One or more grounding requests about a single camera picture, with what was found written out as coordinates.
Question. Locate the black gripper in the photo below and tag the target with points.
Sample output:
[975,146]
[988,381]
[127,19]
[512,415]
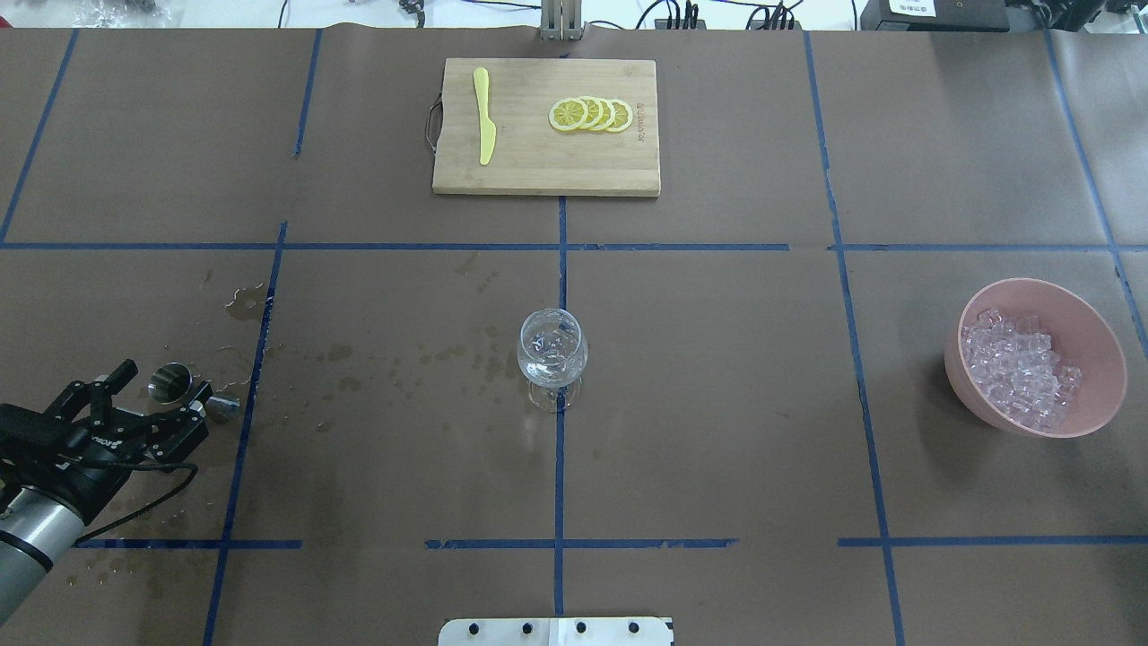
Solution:
[79,468]

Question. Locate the lemon slice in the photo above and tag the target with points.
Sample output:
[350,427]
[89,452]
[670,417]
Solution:
[569,114]
[622,116]
[590,112]
[605,115]

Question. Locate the yellow plastic knife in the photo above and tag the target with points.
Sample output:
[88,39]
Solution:
[488,130]

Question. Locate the aluminium frame post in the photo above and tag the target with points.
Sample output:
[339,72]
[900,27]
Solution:
[561,20]

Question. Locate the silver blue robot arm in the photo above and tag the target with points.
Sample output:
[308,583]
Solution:
[36,529]

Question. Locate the bamboo cutting board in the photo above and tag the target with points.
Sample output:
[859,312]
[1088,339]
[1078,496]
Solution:
[532,159]

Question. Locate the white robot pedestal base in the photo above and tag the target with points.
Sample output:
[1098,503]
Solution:
[593,630]

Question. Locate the clear wine glass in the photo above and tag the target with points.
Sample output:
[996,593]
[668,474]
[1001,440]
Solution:
[552,352]

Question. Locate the pink bowl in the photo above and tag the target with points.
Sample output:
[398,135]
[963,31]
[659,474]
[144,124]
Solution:
[1081,335]

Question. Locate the steel double jigger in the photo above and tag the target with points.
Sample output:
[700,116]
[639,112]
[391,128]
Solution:
[174,382]

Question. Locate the clear ice cubes pile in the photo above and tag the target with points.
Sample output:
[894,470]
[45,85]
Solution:
[1013,363]

